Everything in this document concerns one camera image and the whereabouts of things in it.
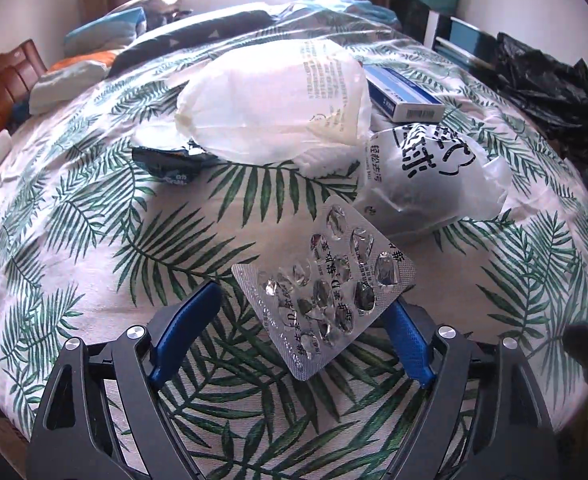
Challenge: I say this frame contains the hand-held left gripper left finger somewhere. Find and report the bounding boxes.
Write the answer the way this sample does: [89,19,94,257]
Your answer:
[26,280,225,480]

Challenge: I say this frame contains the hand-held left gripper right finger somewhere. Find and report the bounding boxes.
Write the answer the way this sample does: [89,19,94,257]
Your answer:
[384,297,562,480]

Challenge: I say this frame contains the silver pill blister pack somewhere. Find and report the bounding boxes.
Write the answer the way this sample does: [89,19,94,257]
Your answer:
[231,194,418,381]

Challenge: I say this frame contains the white plastic bag black print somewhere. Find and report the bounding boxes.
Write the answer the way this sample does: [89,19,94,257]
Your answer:
[351,122,512,246]

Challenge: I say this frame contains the dark blue snack wrapper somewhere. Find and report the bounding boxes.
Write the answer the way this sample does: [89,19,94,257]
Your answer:
[131,142,220,183]

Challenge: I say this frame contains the black trash bag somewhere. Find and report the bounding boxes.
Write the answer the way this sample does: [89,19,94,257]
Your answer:
[494,32,588,166]

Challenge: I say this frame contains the large white plastic bag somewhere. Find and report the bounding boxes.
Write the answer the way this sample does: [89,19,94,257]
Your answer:
[174,37,372,166]

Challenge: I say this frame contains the blue and white medicine box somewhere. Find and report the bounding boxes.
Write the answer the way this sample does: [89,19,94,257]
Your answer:
[363,64,445,123]

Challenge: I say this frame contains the leaf print bedsheet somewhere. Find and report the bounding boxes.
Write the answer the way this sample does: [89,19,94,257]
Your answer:
[0,0,588,480]

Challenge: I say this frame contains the blue storage box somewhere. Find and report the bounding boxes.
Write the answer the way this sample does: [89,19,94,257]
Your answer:
[424,10,505,73]

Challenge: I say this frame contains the grey and orange pillow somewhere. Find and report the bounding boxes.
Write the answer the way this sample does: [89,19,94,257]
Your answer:
[28,50,125,115]

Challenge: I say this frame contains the dark navy pillow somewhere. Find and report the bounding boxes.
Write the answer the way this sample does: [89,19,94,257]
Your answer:
[109,10,280,76]

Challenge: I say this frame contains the wooden headboard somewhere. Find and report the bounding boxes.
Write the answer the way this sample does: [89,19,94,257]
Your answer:
[0,39,50,136]

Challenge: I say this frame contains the black crate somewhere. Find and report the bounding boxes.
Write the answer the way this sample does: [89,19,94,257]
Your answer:
[391,0,437,43]

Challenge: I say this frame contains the grey folded clothes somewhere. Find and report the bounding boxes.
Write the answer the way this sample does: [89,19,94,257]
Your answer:
[144,0,190,26]

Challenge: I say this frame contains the light blue cloth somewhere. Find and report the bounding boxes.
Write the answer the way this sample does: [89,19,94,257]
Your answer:
[319,0,400,23]

